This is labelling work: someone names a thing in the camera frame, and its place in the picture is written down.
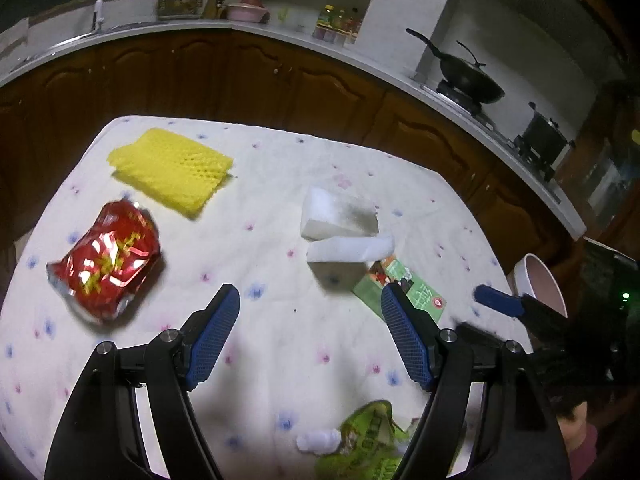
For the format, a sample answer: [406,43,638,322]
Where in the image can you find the floral white tablecloth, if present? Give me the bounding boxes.
[0,115,526,480]

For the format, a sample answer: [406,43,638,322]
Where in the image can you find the person's right forearm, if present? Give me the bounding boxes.
[557,402,599,480]

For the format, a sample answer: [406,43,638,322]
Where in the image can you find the row of spice jars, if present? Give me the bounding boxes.
[312,27,358,45]

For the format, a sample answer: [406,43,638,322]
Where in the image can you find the pink trash bin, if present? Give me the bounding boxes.
[506,253,570,318]

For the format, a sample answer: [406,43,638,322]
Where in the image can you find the green yellow spout pouch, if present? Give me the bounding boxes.
[296,400,426,480]

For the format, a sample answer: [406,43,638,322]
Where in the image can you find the red snack bag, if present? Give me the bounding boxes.
[46,199,163,325]

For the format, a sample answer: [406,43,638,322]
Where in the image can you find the pink basin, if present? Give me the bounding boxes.
[222,0,271,23]

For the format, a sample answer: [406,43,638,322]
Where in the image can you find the white foam block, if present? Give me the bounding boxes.
[300,186,379,241]
[306,232,396,288]

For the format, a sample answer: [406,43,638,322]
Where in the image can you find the tall wooden cabinet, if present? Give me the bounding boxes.
[575,80,640,261]

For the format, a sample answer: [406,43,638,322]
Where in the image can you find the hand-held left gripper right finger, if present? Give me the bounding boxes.
[380,282,572,480]

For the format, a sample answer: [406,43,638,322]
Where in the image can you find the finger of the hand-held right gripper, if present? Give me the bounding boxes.
[473,284,568,333]

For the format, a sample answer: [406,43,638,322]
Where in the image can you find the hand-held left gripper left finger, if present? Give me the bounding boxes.
[44,283,242,480]

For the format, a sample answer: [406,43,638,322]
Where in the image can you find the white kitchen countertop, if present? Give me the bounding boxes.
[0,10,588,238]

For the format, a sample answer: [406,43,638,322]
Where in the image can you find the yellow foam net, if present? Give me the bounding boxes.
[107,128,235,220]

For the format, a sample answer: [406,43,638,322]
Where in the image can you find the green paper carton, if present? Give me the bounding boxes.
[352,256,448,325]

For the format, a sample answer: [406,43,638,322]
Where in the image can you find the black cooking pot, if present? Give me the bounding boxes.
[520,102,576,161]

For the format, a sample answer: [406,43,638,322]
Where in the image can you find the gas stove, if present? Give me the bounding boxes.
[425,80,563,181]

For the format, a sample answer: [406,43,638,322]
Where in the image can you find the black wok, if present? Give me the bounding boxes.
[406,28,506,105]

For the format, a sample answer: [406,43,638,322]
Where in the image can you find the wooden lower cabinets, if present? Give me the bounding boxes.
[0,30,566,271]

